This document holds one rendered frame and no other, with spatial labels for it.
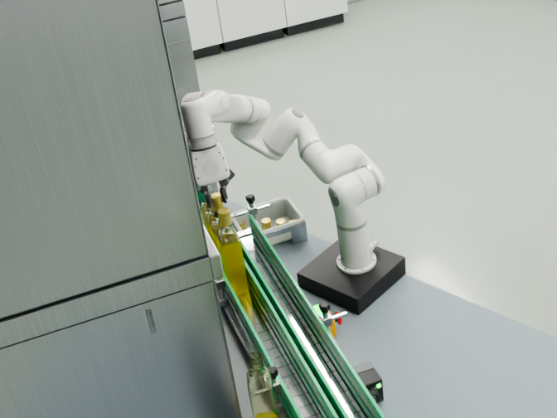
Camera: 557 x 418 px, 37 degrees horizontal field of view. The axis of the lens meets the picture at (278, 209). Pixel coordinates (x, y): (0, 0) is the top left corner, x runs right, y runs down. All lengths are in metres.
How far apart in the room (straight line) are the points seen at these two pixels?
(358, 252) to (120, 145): 1.16
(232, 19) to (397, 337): 4.23
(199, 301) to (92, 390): 0.30
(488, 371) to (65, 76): 1.40
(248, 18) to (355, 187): 4.05
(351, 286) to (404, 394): 0.42
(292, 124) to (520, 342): 0.92
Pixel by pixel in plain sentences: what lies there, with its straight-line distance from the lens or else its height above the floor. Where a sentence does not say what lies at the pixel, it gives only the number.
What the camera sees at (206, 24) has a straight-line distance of 6.26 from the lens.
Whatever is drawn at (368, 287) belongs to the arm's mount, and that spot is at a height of 0.81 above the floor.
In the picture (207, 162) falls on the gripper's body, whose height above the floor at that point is 1.29.
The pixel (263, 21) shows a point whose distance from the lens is 6.40.
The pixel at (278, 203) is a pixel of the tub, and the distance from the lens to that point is 2.90.
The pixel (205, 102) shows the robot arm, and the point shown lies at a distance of 2.24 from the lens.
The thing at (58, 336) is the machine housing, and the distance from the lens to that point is 1.75.
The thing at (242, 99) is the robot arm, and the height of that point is 1.36.
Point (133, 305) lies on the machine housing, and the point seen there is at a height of 1.34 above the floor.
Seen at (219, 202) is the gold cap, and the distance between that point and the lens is 2.32.
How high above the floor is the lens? 2.39
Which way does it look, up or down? 33 degrees down
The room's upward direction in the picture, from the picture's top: 8 degrees counter-clockwise
